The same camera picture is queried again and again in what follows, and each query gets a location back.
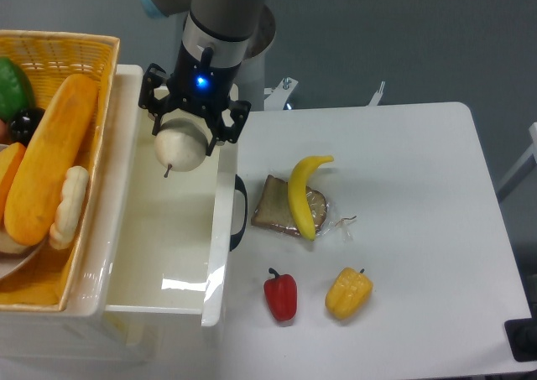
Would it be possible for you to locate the green bell pepper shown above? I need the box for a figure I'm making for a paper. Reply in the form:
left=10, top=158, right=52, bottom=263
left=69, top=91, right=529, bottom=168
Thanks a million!
left=0, top=57, right=35, bottom=122

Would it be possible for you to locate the red fruit at edge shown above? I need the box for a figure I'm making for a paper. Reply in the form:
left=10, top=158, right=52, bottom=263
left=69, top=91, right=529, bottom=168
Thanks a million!
left=0, top=120, right=8, bottom=143

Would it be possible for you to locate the wrapped brown bread slice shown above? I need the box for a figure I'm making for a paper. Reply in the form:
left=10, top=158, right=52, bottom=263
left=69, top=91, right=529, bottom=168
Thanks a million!
left=250, top=174, right=357, bottom=242

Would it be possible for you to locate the red bell pepper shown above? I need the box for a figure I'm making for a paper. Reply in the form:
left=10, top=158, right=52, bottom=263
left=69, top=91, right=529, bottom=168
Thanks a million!
left=263, top=268, right=298, bottom=322

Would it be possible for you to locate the small cream squash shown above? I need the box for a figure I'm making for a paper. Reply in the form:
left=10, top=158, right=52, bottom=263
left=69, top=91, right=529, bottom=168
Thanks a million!
left=49, top=166, right=89, bottom=250

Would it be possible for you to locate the open upper white drawer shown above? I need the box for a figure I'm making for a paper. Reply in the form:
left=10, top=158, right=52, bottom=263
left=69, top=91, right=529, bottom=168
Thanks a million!
left=106, top=111, right=237, bottom=327

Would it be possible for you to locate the white drawer cabinet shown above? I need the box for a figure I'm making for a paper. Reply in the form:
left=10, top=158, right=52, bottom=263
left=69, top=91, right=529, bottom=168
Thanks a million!
left=1, top=65, right=224, bottom=360

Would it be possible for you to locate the yellow bell pepper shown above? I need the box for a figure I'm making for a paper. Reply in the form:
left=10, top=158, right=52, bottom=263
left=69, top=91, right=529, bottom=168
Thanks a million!
left=325, top=268, right=373, bottom=320

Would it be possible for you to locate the long orange bread loaf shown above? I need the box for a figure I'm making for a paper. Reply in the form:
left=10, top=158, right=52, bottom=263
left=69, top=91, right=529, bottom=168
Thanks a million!
left=4, top=74, right=99, bottom=246

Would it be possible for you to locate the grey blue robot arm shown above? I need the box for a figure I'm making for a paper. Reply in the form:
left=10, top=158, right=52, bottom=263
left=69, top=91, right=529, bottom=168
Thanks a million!
left=138, top=0, right=265, bottom=155

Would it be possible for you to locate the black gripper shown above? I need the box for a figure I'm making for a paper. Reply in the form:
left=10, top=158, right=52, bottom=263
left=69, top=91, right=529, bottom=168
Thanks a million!
left=138, top=46, right=252, bottom=156

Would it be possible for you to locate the white bracket behind table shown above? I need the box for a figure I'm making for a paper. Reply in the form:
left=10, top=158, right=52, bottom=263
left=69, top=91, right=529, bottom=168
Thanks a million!
left=368, top=81, right=386, bottom=107

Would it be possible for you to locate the black device at edge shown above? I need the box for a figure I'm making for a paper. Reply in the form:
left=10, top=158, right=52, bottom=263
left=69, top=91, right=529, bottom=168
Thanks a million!
left=504, top=318, right=536, bottom=362

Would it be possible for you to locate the yellow wicker basket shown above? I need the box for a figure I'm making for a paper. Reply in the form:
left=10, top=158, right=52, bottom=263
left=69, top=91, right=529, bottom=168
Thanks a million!
left=1, top=30, right=120, bottom=313

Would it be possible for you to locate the black round fruit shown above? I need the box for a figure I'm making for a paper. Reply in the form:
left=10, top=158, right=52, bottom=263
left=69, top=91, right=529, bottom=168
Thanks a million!
left=8, top=107, right=44, bottom=147

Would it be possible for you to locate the black drawer handle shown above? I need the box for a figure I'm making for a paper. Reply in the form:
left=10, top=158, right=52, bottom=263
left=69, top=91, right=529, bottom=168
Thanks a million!
left=229, top=174, right=248, bottom=252

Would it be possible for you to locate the yellow banana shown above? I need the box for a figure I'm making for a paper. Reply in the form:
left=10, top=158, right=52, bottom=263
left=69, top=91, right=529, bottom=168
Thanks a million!
left=287, top=155, right=334, bottom=241

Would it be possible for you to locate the orange fruit slice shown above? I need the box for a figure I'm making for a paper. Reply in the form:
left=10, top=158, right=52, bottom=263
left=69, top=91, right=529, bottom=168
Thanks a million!
left=0, top=143, right=26, bottom=217

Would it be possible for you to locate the white metal bracket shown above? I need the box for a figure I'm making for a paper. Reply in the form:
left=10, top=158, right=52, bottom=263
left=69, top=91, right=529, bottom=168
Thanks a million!
left=263, top=77, right=299, bottom=111

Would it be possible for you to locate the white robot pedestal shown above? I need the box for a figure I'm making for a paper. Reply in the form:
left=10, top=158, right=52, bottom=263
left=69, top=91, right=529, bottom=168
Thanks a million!
left=234, top=6, right=276, bottom=111

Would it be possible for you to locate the white frame at right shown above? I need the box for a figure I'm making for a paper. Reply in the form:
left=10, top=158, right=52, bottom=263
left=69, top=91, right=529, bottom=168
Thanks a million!
left=496, top=122, right=536, bottom=203

